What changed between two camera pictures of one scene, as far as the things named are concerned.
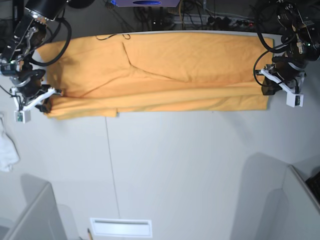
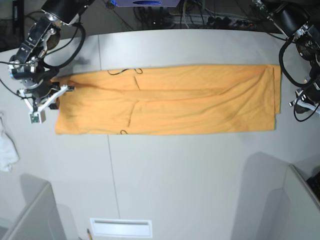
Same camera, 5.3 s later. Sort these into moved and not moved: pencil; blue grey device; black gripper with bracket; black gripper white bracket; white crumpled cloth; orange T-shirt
Moved: orange T-shirt; black gripper white bracket; black gripper with bracket
Not moved: pencil; blue grey device; white crumpled cloth
